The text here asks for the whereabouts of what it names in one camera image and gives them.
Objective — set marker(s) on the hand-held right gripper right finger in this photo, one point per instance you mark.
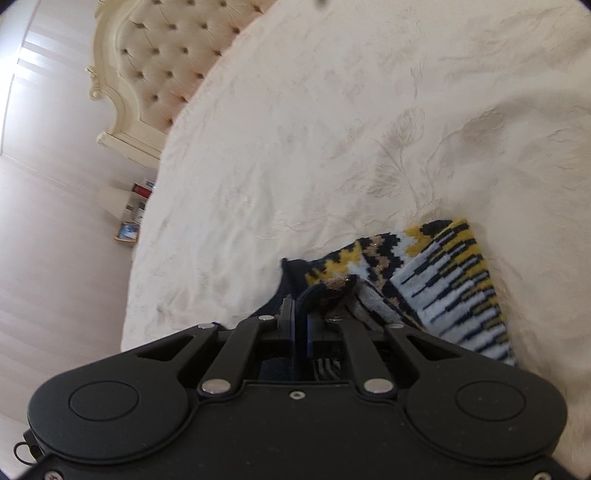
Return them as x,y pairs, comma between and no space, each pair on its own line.
310,330

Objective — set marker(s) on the cream tufted headboard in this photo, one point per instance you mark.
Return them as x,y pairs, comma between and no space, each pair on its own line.
161,60

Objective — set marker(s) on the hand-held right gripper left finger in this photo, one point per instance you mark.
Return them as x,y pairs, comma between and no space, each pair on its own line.
288,325

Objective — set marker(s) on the patterned knit sweater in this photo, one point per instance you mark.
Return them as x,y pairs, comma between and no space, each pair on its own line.
452,286

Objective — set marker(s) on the cream floral bedspread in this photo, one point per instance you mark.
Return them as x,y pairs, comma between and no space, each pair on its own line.
323,138

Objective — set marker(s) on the red box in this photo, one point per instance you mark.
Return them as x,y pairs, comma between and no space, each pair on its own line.
142,190

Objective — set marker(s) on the gold photo frame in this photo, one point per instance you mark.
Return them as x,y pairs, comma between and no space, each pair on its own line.
127,231

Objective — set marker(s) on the cream table lamp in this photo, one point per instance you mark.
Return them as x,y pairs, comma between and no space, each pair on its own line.
115,199

